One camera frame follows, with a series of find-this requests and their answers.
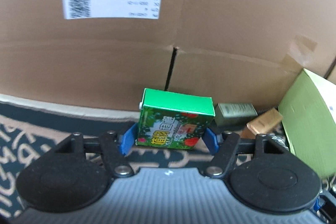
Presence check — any copper coloured bar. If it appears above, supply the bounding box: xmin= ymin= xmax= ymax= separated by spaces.
xmin=240 ymin=108 xmax=283 ymax=139

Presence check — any black patterned mat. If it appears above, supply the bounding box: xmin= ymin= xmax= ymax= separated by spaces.
xmin=0 ymin=100 xmax=336 ymax=219

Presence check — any olive green small box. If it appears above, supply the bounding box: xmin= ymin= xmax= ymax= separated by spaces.
xmin=215 ymin=103 xmax=257 ymax=127

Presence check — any large brown cardboard box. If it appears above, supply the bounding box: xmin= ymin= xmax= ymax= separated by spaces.
xmin=1 ymin=0 xmax=335 ymax=110

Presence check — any lime green storage box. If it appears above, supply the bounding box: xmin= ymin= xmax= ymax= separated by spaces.
xmin=278 ymin=69 xmax=335 ymax=178

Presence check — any green drink carton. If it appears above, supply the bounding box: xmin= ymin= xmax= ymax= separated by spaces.
xmin=135 ymin=88 xmax=215 ymax=149

